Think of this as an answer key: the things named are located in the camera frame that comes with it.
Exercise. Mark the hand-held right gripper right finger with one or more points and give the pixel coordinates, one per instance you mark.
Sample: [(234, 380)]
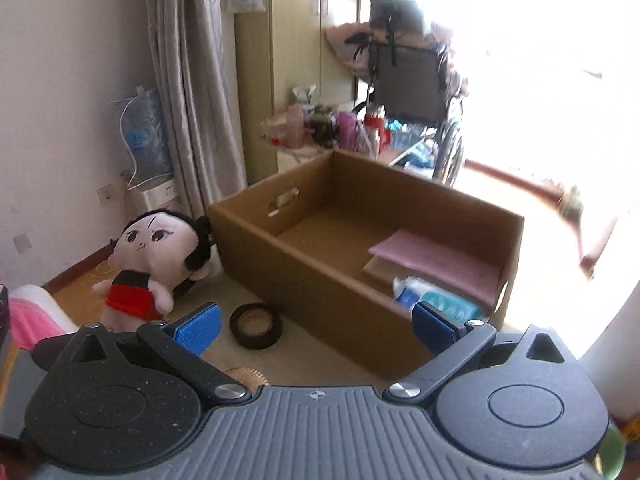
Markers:
[(437, 327)]

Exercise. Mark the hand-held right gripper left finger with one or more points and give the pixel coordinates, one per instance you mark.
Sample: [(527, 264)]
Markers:
[(197, 330)]

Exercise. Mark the blue white tissue packet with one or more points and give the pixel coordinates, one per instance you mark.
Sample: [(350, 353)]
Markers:
[(440, 302)]

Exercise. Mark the pink book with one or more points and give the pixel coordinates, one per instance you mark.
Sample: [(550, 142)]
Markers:
[(440, 255)]

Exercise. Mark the black-haired plush doll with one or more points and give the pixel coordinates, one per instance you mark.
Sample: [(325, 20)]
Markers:
[(150, 245)]

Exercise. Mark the brown cardboard box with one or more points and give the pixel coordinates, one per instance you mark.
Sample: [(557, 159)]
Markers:
[(320, 280)]

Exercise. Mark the black tape roll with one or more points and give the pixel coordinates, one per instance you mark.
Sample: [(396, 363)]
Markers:
[(240, 333)]

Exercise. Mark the round brown brush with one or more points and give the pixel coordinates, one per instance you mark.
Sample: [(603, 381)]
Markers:
[(245, 377)]

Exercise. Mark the white water dispenser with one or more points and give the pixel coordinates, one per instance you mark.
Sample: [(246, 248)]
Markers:
[(155, 195)]

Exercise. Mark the pink cloth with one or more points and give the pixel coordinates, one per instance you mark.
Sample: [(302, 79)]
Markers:
[(30, 322)]

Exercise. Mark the woven plant pot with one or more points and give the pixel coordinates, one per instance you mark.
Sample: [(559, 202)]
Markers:
[(570, 202)]

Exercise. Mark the blue plastic bag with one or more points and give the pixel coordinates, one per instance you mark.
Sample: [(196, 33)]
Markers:
[(410, 132)]

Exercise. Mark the clear glass jar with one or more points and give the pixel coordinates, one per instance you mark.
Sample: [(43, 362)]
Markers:
[(367, 141)]

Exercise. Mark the bagged blue water jug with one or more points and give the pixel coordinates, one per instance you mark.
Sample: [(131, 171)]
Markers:
[(142, 135)]

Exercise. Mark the purple bottle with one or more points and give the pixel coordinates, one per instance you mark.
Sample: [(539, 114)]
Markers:
[(347, 132)]

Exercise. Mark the red thermos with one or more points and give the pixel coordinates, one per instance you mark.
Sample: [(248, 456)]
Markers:
[(374, 119)]

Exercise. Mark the pink translucent tumbler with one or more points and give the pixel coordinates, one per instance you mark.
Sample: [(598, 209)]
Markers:
[(295, 127)]

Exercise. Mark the dark glass jar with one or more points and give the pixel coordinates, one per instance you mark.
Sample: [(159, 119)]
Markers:
[(322, 130)]

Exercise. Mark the grey curtain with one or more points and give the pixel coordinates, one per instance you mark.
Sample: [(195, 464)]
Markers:
[(195, 85)]

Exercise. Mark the grey wheelchair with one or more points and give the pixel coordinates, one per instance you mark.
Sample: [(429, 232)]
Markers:
[(407, 80)]

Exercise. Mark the white green tissue box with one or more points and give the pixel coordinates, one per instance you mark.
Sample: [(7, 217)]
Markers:
[(303, 95)]

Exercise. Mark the pile of clothes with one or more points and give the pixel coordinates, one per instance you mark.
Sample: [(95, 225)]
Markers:
[(345, 42)]

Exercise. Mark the beige wardrobe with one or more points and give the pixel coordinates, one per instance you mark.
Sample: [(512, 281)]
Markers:
[(295, 35)]

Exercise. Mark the white wall socket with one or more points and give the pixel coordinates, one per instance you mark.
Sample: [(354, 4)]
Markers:
[(106, 194)]

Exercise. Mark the grey wall socket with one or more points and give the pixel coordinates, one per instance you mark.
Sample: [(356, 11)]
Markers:
[(22, 242)]

